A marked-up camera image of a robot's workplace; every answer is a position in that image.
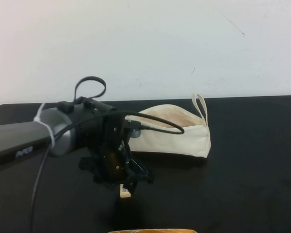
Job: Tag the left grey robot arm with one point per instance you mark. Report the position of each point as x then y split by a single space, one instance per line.
14 138

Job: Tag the small yellow eraser with barcode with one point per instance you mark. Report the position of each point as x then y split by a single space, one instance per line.
125 193

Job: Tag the white zip tie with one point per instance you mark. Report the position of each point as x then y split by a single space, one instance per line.
51 138

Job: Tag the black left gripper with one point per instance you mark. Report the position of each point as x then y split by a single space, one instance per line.
106 160

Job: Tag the yellow rimmed object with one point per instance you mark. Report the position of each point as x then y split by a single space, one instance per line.
150 228

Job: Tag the cream fabric pencil case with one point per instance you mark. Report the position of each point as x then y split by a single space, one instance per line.
179 145

